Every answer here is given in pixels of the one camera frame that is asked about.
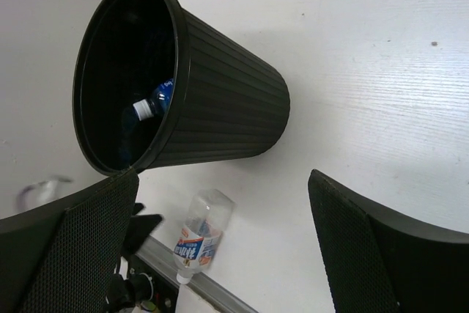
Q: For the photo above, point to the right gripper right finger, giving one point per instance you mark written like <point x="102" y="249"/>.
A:
<point x="379" y="260"/>

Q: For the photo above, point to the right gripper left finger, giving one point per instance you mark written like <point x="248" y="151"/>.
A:
<point x="60" y="257"/>

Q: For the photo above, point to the black ribbed plastic bin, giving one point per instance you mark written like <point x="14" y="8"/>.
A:
<point x="227" y="103"/>

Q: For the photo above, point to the clear bottle white blue label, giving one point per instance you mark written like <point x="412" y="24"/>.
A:
<point x="207" y="218"/>

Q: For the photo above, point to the aluminium rail frame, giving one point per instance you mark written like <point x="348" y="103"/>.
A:
<point x="202" y="294"/>

